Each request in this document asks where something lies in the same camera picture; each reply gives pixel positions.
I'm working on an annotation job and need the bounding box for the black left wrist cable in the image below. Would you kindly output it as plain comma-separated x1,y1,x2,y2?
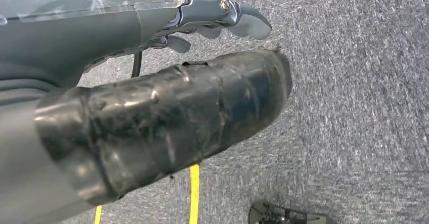
130,51,144,79

